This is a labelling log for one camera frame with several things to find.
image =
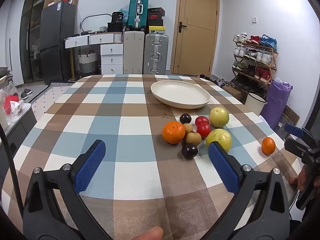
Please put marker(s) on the dark purple plum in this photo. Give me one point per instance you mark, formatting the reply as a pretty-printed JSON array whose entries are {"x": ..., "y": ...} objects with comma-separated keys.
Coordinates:
[
  {"x": 185, "y": 118},
  {"x": 189, "y": 150}
]

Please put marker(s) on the small orange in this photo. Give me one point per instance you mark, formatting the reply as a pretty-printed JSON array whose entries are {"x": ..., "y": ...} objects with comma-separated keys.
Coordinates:
[{"x": 268, "y": 145}]

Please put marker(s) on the clear plastic bag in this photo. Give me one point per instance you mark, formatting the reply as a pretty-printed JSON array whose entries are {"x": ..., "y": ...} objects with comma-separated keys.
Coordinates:
[{"x": 11, "y": 102}]

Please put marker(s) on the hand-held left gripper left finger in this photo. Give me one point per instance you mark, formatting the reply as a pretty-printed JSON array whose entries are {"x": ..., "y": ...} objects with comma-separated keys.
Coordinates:
[{"x": 91, "y": 165}]

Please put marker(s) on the black and red shoe box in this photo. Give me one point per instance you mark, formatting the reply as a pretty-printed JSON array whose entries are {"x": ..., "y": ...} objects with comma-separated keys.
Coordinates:
[{"x": 156, "y": 10}]

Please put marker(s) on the small dry stem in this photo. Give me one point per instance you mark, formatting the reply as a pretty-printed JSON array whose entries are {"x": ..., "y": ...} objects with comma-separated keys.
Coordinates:
[{"x": 171, "y": 116}]

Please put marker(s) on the white drawer cabinet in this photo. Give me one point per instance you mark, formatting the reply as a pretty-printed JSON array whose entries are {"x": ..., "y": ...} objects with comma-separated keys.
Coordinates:
[{"x": 111, "y": 58}]

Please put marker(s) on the shoe rack with shoes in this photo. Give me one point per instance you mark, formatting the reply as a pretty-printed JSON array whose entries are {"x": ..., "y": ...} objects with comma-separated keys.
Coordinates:
[{"x": 255, "y": 55}]

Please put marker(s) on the brown cardboard box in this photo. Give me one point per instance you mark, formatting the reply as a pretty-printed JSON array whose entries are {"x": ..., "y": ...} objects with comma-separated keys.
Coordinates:
[{"x": 232, "y": 93}]

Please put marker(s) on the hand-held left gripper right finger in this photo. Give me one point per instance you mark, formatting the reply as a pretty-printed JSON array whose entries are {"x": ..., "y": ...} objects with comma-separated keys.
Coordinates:
[{"x": 222, "y": 166}]

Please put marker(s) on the brown doormat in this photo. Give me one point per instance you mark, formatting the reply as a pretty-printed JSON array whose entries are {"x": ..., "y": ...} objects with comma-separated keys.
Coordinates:
[{"x": 291, "y": 116}]

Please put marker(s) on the white desk with drawers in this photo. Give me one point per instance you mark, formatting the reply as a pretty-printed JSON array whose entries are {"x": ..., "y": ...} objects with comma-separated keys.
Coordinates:
[{"x": 90, "y": 38}]

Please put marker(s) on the curved metal tube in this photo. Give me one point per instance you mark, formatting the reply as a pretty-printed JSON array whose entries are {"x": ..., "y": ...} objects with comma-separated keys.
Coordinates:
[{"x": 86, "y": 20}]

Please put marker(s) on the purple bag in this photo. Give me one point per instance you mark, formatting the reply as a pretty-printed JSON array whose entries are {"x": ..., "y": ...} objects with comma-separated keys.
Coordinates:
[{"x": 277, "y": 102}]

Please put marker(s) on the pile of loose dark shoes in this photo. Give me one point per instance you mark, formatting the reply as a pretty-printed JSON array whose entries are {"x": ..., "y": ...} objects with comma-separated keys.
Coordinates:
[{"x": 212, "y": 79}]

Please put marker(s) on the black bag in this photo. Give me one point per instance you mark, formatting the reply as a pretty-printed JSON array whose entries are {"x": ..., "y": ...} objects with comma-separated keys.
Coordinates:
[{"x": 117, "y": 17}]

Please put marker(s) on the small brown fruit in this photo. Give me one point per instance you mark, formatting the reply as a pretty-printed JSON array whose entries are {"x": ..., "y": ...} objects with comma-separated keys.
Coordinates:
[{"x": 188, "y": 128}]

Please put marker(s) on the beige suitcase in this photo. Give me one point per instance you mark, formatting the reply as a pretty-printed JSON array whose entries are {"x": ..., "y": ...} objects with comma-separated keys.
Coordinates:
[{"x": 133, "y": 52}]

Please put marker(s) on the person's left hand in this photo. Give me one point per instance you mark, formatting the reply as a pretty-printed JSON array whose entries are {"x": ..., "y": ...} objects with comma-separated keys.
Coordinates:
[{"x": 147, "y": 233}]

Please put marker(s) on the glass door cabinet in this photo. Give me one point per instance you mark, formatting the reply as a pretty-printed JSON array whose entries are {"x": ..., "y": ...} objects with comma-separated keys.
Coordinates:
[{"x": 30, "y": 35}]

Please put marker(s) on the checked tablecloth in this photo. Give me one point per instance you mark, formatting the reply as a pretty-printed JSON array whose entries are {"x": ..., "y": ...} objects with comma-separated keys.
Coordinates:
[{"x": 125, "y": 130}]

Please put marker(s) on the yellow shoe box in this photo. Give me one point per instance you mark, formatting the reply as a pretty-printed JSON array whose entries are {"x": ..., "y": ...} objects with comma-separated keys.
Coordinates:
[{"x": 156, "y": 29}]

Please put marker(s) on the wooden door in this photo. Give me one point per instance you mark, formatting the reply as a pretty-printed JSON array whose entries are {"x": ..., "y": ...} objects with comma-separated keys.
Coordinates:
[{"x": 197, "y": 27}]

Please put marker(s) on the green guava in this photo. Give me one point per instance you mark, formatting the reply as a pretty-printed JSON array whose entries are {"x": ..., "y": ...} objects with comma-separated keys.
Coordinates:
[
  {"x": 221, "y": 137},
  {"x": 219, "y": 117}
]

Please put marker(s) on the brown-green round fruit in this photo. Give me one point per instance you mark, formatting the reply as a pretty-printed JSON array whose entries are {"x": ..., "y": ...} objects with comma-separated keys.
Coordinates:
[{"x": 193, "y": 138}]

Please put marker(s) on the grey sneaker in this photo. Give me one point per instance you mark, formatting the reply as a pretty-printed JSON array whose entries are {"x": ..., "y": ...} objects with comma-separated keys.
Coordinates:
[{"x": 25, "y": 93}]

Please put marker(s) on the white bucket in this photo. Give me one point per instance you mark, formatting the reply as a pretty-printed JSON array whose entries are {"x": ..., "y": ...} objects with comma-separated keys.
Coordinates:
[{"x": 255, "y": 102}]

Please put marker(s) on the large orange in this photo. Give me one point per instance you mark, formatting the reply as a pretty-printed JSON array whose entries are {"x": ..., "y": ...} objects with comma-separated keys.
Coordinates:
[{"x": 173, "y": 132}]

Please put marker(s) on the grey suitcase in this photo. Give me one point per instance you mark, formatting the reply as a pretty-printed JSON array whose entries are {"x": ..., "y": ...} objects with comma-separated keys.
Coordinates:
[{"x": 156, "y": 53}]

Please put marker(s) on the teal suitcase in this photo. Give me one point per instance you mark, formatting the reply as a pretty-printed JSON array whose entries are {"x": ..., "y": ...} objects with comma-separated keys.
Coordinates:
[{"x": 137, "y": 10}]

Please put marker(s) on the woven laundry basket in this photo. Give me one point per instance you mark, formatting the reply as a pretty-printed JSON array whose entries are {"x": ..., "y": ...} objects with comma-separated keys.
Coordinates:
[{"x": 87, "y": 61}]

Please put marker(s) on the red plum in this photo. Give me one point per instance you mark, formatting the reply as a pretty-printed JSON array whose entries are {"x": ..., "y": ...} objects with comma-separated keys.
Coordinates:
[
  {"x": 201, "y": 120},
  {"x": 203, "y": 129}
]

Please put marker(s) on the black refrigerator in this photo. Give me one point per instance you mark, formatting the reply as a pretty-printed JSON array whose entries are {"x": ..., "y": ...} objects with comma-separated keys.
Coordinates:
[{"x": 58, "y": 40}]

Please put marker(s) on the grey side cabinet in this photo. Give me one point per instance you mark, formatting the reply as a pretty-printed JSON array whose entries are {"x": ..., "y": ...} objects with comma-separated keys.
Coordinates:
[{"x": 20, "y": 130}]

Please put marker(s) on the cream round plate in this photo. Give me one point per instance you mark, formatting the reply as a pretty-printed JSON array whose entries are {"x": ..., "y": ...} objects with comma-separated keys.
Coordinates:
[{"x": 180, "y": 92}]

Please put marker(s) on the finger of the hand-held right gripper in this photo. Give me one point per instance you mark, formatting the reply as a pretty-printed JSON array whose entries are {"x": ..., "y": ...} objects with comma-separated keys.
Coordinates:
[
  {"x": 292, "y": 129},
  {"x": 295, "y": 146}
]

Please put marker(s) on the person's right hand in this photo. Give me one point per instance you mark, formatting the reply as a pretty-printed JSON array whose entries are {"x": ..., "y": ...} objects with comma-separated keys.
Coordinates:
[{"x": 301, "y": 180}]

